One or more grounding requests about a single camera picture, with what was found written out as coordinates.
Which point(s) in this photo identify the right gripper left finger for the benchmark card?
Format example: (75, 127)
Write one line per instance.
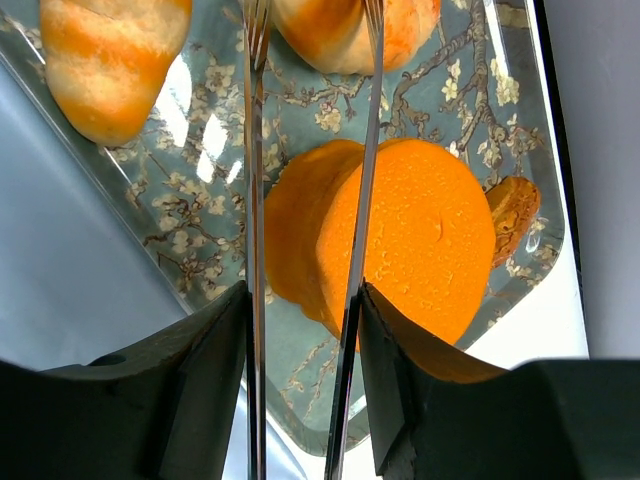
(161, 408)

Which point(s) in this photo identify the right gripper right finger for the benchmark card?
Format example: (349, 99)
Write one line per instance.
(436, 412)

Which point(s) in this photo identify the metal tongs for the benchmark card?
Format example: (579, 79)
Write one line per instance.
(256, 36)

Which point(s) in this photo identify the striped croissant bread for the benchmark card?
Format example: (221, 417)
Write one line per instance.
(106, 61)

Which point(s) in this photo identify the round striped bread bun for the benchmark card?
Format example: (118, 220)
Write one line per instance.
(333, 37)

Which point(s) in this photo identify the light blue cloth mat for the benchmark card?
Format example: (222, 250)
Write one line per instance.
(74, 284)

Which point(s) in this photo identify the small brown pastry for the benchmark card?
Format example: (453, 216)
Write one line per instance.
(513, 203)

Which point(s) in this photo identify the orange cylindrical cake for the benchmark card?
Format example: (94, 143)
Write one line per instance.
(430, 239)

